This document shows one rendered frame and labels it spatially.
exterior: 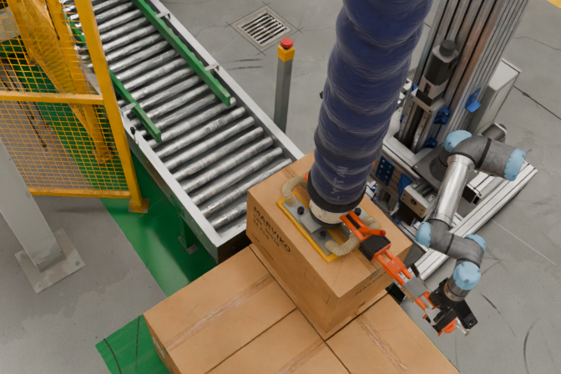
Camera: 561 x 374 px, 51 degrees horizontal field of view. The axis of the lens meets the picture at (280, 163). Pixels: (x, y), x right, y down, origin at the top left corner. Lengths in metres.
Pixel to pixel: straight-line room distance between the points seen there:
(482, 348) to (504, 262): 0.58
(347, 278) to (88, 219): 1.93
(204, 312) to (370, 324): 0.77
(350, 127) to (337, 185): 0.34
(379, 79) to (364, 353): 1.51
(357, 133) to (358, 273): 0.72
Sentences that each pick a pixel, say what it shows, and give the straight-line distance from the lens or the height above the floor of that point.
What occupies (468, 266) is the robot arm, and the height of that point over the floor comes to 1.56.
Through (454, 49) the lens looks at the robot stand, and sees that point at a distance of 2.57.
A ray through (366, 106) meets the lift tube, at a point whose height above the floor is 1.91.
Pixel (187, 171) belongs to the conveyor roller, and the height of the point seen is 0.55.
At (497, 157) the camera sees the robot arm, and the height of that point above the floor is 1.58.
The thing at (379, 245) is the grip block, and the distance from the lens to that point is 2.29.
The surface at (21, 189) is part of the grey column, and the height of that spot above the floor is 0.79.
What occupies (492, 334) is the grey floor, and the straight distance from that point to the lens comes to 3.66.
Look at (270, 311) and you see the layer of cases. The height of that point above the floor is 0.54.
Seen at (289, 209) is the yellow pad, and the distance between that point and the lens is 2.45.
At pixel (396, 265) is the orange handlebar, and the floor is 1.22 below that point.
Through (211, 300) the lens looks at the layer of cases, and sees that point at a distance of 2.88.
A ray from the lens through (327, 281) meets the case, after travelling 2.35.
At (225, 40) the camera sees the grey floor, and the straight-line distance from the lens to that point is 4.67.
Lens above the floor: 3.21
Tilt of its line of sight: 55 degrees down
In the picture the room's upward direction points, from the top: 5 degrees clockwise
